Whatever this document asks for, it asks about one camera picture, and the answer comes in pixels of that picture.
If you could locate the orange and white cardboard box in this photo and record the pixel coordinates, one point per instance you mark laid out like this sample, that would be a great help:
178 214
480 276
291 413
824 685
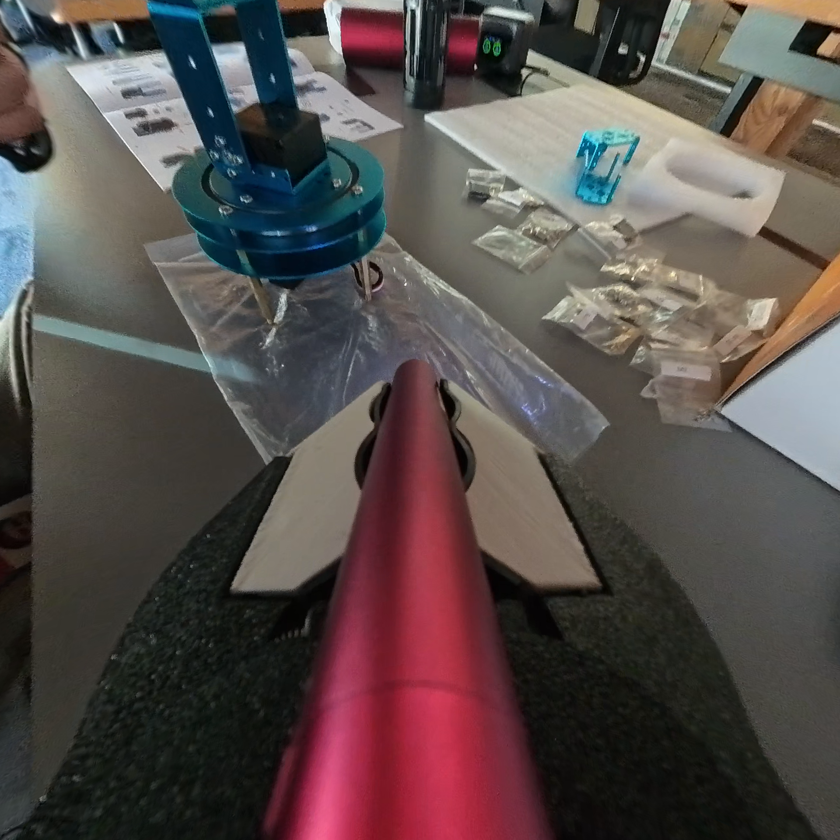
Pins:
787 420

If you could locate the black bottle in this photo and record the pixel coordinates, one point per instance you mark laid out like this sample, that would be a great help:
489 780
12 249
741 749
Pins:
426 59

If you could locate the black office chair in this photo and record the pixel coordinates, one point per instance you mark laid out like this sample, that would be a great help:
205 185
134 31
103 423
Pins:
620 39

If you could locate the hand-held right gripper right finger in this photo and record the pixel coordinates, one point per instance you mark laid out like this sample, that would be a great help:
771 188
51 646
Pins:
531 525

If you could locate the white foam sheet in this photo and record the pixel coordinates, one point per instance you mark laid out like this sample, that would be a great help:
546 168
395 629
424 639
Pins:
525 124

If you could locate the grey desk with wooden edge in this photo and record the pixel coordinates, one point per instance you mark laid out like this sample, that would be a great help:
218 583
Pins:
656 558

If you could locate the red cylindrical case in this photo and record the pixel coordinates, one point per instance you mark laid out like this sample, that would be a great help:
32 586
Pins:
374 33

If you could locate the red electric screwdriver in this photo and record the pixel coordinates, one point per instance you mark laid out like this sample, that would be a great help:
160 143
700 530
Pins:
407 590

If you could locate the person's left hand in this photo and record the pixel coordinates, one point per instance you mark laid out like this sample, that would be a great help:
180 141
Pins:
19 92

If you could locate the pile of small parts bags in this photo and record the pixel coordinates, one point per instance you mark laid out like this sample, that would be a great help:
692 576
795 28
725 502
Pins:
656 308

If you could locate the clear plastic bag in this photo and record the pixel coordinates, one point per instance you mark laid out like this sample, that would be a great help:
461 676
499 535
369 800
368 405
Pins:
394 328

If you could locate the blue toy robot arm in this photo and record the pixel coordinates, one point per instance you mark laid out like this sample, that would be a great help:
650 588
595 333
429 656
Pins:
275 223

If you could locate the black device green display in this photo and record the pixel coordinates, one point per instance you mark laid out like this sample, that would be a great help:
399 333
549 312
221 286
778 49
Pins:
505 43

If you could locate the wooden workbench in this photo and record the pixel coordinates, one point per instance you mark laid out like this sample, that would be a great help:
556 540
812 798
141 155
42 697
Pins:
774 111

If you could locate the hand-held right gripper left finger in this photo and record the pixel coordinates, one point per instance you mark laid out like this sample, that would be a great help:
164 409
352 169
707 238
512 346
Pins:
295 525

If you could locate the white foam packing block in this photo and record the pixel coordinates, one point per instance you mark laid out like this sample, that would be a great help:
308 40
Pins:
695 164

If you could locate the printed instruction manual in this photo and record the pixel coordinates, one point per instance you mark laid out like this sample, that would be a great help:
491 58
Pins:
131 124

